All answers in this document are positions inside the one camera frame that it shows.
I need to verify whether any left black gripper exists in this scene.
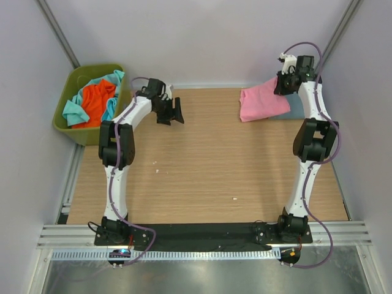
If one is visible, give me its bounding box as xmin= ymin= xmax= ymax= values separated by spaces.
xmin=153 ymin=97 xmax=184 ymax=126

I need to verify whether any pink t shirt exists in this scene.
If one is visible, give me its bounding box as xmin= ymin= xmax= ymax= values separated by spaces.
xmin=239 ymin=77 xmax=291 ymax=123

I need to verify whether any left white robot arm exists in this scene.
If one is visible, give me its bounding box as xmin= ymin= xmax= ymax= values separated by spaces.
xmin=94 ymin=78 xmax=184 ymax=246

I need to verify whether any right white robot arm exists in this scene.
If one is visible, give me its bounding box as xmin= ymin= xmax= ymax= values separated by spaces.
xmin=274 ymin=53 xmax=339 ymax=243

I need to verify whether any folded grey-blue t shirt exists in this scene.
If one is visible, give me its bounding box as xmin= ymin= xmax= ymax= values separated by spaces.
xmin=270 ymin=93 xmax=304 ymax=120

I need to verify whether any orange t shirt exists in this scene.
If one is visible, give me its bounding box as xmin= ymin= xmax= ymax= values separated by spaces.
xmin=71 ymin=80 xmax=116 ymax=129

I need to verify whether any teal t shirt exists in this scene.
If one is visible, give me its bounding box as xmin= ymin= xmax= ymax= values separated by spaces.
xmin=62 ymin=70 xmax=125 ymax=127

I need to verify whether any green plastic bin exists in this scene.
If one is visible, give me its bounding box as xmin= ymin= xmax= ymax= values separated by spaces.
xmin=53 ymin=64 xmax=130 ymax=146

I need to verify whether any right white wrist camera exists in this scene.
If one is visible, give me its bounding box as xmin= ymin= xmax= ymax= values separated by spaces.
xmin=278 ymin=53 xmax=297 ymax=75

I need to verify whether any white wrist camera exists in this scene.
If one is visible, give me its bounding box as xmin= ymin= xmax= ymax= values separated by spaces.
xmin=160 ymin=85 xmax=173 ymax=100
xmin=278 ymin=53 xmax=297 ymax=75

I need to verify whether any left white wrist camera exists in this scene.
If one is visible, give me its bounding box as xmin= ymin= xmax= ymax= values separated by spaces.
xmin=160 ymin=85 xmax=173 ymax=100

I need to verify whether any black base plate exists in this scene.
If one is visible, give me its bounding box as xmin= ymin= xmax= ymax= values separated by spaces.
xmin=94 ymin=220 xmax=313 ymax=252

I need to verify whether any white slotted cable duct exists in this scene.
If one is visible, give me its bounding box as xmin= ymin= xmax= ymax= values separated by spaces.
xmin=51 ymin=248 xmax=281 ymax=262

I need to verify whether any aluminium frame rail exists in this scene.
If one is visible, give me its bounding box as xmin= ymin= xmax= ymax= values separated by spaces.
xmin=37 ymin=221 xmax=372 ymax=248

